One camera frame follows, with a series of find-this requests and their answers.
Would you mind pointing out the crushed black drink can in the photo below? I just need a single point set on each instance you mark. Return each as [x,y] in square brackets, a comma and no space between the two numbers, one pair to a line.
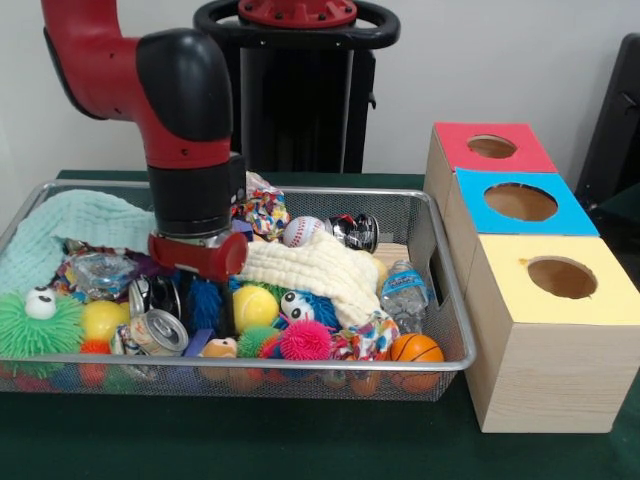
[352,232]

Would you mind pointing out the cream yellow cloth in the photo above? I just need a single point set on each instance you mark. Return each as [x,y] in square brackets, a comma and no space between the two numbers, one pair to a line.
[310,270]

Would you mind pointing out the dark green table cloth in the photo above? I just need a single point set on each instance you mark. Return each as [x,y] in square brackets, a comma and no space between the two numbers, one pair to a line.
[250,440]
[620,215]

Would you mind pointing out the crushed silver drink can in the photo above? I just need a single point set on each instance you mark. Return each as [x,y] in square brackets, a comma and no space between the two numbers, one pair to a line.
[160,332]

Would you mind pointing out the orange toy basketball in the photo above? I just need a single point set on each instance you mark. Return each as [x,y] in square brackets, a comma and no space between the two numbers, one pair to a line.
[417,347]

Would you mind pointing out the pink spiky ball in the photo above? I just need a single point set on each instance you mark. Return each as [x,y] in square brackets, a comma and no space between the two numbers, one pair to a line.
[305,340]

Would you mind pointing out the plain blue spiky ball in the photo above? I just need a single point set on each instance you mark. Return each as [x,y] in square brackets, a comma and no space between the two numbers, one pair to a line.
[205,305]

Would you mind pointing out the green spiky ball with eyes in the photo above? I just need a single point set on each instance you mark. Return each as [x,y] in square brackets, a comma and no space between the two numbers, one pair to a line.
[45,335]

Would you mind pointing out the wooden box with three holes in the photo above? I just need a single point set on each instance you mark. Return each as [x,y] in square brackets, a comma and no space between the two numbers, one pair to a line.
[550,380]

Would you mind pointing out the mint green cloth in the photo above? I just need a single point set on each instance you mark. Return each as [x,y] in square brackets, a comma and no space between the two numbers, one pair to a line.
[60,225]

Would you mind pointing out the crushed clear water bottle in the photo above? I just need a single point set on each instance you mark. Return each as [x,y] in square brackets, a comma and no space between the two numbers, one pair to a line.
[405,292]

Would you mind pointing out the shallow metal mesh bin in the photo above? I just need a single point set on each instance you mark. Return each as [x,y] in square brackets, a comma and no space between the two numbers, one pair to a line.
[425,225]

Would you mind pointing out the white toy baseball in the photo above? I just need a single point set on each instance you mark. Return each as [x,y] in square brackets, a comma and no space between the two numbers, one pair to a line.
[302,232]

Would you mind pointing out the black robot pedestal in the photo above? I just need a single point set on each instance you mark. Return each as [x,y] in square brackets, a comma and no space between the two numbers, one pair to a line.
[310,100]

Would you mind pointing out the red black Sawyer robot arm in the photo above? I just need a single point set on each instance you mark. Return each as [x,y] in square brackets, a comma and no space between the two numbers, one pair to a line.
[165,80]

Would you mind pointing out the smooth yellow ball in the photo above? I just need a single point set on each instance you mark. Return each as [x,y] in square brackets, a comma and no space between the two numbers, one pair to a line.
[256,306]

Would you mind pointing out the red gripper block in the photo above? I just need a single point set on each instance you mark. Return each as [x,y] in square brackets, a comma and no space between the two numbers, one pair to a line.
[200,255]

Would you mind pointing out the black upright panel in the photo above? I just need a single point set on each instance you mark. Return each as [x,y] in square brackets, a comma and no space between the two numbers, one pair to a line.
[615,125]

